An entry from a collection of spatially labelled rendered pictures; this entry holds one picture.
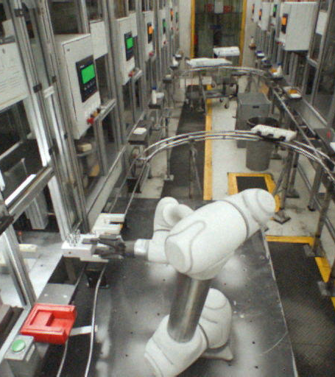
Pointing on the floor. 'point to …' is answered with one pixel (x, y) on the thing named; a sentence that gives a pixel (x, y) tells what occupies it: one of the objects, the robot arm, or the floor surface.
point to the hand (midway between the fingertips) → (90, 246)
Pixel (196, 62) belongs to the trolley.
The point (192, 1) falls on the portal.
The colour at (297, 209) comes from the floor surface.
